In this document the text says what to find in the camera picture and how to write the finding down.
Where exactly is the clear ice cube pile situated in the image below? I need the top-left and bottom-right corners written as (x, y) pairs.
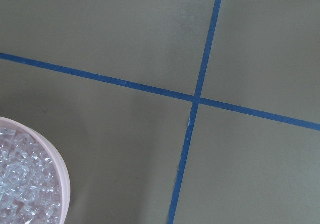
top-left (0, 127), bottom-right (62, 224)

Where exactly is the pink plastic bowl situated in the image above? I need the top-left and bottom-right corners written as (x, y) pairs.
top-left (0, 116), bottom-right (71, 224)

